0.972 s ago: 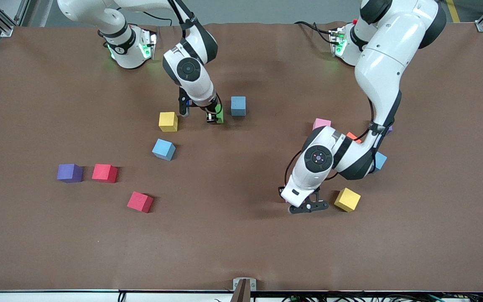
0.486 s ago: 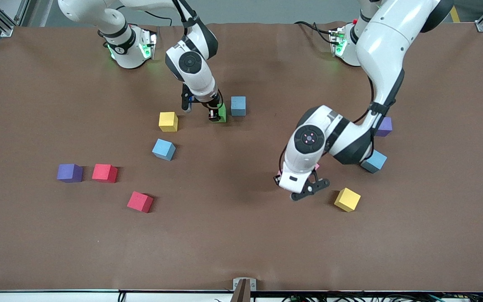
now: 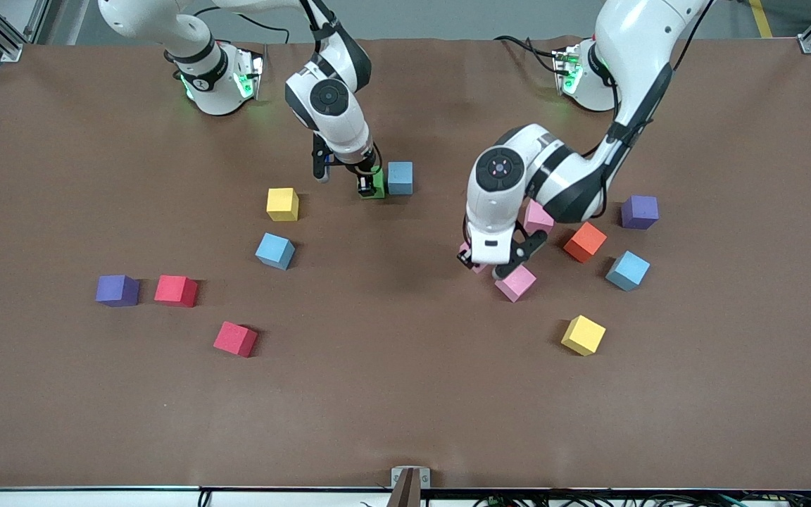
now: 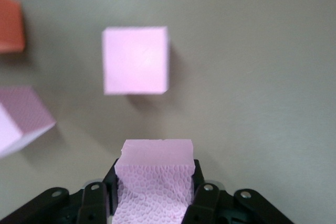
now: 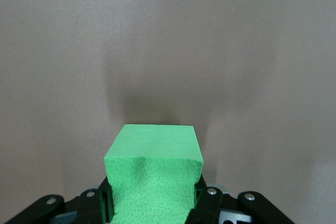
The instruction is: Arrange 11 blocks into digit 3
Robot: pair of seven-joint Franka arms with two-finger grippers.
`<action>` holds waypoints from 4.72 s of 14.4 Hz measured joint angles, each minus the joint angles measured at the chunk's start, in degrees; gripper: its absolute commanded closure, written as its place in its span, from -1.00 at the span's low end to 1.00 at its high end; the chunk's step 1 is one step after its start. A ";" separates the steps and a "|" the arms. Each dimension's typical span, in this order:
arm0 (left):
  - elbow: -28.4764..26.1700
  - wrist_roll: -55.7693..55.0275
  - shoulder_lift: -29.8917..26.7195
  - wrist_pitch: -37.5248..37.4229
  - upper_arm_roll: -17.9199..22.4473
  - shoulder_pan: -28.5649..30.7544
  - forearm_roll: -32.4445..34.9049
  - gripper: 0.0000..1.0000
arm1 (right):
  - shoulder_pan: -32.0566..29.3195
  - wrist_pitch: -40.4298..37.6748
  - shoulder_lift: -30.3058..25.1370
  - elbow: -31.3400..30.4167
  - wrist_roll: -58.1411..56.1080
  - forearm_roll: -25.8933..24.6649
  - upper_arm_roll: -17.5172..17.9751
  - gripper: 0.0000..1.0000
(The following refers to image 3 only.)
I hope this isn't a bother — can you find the blue foam cube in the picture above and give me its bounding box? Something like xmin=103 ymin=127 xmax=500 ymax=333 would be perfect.
xmin=387 ymin=161 xmax=414 ymax=196
xmin=255 ymin=232 xmax=296 ymax=271
xmin=605 ymin=250 xmax=651 ymax=292

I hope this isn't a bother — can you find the brown table mat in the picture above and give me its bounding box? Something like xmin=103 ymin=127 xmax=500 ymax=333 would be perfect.
xmin=0 ymin=37 xmax=811 ymax=491

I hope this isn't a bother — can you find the purple foam cube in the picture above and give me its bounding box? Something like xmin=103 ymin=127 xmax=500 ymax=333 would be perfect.
xmin=95 ymin=274 xmax=141 ymax=308
xmin=620 ymin=195 xmax=660 ymax=231

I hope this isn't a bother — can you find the green foam cube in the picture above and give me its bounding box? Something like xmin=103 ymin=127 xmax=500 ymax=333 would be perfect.
xmin=362 ymin=166 xmax=387 ymax=200

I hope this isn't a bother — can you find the red foam cube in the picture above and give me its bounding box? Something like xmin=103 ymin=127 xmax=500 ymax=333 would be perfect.
xmin=153 ymin=275 xmax=199 ymax=308
xmin=213 ymin=321 xmax=259 ymax=358

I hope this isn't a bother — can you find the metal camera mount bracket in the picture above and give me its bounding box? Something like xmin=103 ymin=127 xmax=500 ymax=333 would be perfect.
xmin=388 ymin=466 xmax=432 ymax=507

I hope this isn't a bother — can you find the yellow foam cube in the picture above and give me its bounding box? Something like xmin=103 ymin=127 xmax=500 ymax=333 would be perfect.
xmin=560 ymin=314 xmax=607 ymax=357
xmin=266 ymin=187 xmax=300 ymax=223

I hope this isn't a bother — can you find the pink foam cube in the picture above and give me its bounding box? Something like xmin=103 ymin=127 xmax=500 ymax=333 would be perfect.
xmin=494 ymin=263 xmax=538 ymax=303
xmin=522 ymin=199 xmax=556 ymax=236
xmin=459 ymin=242 xmax=492 ymax=275

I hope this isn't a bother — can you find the orange foam cube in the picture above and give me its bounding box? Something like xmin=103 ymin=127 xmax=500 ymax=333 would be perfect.
xmin=562 ymin=221 xmax=608 ymax=264

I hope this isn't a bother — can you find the black left base cable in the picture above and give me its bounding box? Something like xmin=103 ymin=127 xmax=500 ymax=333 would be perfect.
xmin=493 ymin=34 xmax=562 ymax=75

